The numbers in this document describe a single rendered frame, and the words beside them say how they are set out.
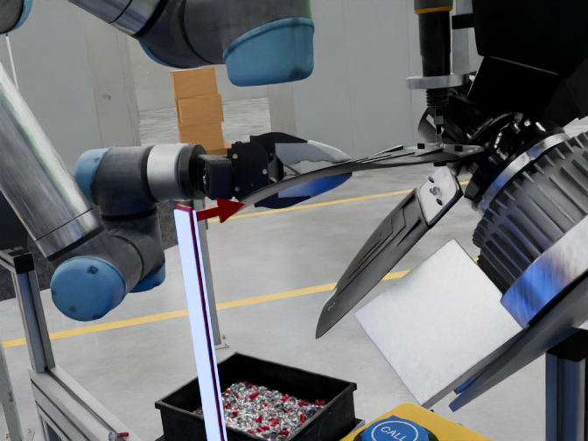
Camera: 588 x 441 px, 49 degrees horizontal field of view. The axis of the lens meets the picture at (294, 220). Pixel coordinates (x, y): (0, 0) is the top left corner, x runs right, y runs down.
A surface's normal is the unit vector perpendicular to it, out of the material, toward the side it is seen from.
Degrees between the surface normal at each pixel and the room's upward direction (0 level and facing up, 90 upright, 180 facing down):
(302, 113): 90
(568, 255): 73
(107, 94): 90
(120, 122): 90
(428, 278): 56
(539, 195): 66
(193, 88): 90
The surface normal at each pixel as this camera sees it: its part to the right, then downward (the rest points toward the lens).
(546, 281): -0.73, 0.15
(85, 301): -0.10, 0.26
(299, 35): 0.69, 0.16
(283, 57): 0.34, 0.25
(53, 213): 0.27, 0.05
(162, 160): -0.24, -0.37
